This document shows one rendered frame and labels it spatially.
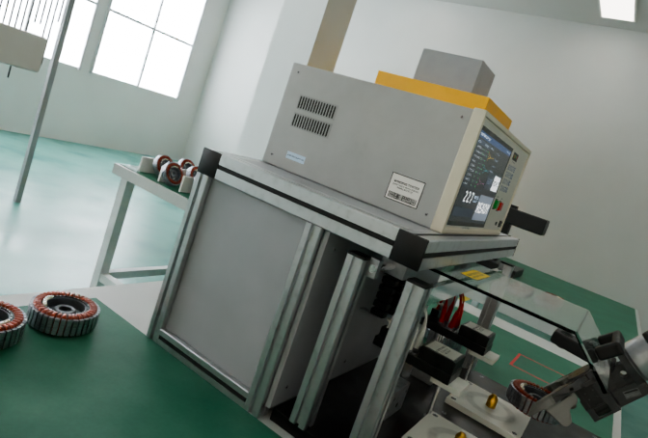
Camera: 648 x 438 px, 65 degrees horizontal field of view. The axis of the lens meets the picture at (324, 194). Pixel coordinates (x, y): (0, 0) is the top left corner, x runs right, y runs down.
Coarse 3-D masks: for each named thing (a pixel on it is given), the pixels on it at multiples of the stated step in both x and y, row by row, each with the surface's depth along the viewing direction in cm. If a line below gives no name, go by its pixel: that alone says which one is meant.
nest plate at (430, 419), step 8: (432, 416) 93; (440, 416) 94; (416, 424) 88; (424, 424) 89; (432, 424) 90; (440, 424) 91; (448, 424) 92; (408, 432) 85; (416, 432) 86; (424, 432) 87; (432, 432) 88; (440, 432) 88; (448, 432) 90; (456, 432) 90
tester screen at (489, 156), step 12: (480, 144) 83; (492, 144) 88; (480, 156) 85; (492, 156) 91; (504, 156) 98; (468, 168) 81; (480, 168) 87; (492, 168) 94; (504, 168) 101; (468, 180) 84; (480, 180) 90; (480, 192) 93; (492, 192) 100; (456, 204) 83; (456, 216) 85
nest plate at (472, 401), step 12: (468, 396) 108; (480, 396) 110; (456, 408) 102; (468, 408) 102; (480, 408) 104; (504, 408) 108; (516, 408) 110; (480, 420) 100; (492, 420) 100; (504, 420) 102; (516, 420) 104; (528, 420) 106; (504, 432) 98; (516, 432) 98
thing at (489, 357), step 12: (432, 324) 110; (444, 324) 110; (468, 324) 109; (444, 336) 109; (456, 336) 108; (468, 336) 107; (480, 336) 105; (492, 336) 107; (468, 348) 106; (480, 348) 105; (492, 360) 104
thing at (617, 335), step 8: (600, 336) 80; (608, 336) 79; (616, 336) 75; (600, 344) 80; (608, 344) 71; (616, 344) 71; (624, 344) 75; (600, 352) 72; (608, 352) 71; (616, 352) 71; (624, 352) 71; (600, 360) 72
